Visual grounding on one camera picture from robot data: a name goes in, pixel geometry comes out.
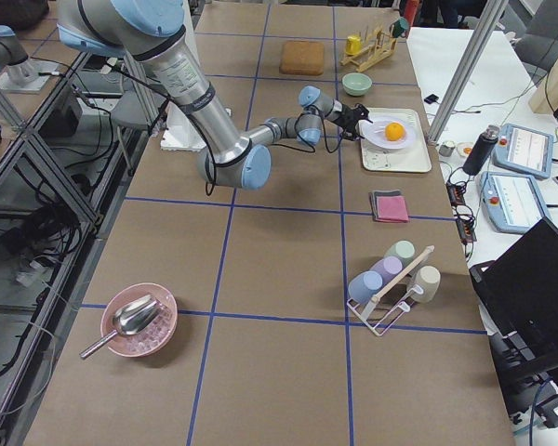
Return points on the white wire cup rack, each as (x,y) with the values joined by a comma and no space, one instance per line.
(392,302)

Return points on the white round plate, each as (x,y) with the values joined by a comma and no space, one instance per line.
(374,133)

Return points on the pink and grey folded cloth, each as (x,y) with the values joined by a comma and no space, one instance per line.
(388,206)

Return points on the black water bottle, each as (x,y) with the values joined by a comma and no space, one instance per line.
(481,150)

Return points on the wooden cutting board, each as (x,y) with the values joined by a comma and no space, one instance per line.
(302,58)

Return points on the fried egg toy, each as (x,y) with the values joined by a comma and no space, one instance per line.
(464,149)

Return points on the beige plastic cup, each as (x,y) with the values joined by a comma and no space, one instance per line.
(424,284)

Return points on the cream bear tray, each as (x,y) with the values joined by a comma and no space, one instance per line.
(415,159)

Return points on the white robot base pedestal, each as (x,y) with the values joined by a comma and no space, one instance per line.
(12,83)

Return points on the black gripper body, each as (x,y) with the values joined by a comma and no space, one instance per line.
(343,118)

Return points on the blue plastic cup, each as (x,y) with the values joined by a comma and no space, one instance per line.
(362,287)

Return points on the dark green cup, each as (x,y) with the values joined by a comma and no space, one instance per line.
(399,28)

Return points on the purple plastic cup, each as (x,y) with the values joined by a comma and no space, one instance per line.
(388,268)

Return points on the green bowl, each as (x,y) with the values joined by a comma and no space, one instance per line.
(356,84)

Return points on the metal scoop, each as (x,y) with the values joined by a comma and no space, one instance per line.
(125,323)

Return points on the teach pendant tablet near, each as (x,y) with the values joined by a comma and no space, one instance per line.
(513,202)

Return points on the teach pendant tablet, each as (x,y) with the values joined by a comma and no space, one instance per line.
(513,202)
(523,150)

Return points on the teach pendant tablet far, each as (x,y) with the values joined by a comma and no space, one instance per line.
(523,150)

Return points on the pink bowl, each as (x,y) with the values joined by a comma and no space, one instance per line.
(150,329)

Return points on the orange fruit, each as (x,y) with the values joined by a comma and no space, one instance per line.
(394,131)

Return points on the yellow plastic cup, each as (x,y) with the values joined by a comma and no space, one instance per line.
(353,45)

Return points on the red cylinder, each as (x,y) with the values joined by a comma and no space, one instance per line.
(411,10)

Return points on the small metal cup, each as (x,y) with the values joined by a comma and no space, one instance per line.
(446,148)

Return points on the aluminium frame post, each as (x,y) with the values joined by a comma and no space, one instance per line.
(480,36)

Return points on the black laptop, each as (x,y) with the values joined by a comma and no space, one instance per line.
(520,289)

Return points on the green plastic cup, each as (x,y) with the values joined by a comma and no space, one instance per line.
(404,250)

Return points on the wooden dish rack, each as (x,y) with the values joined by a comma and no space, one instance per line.
(376,47)

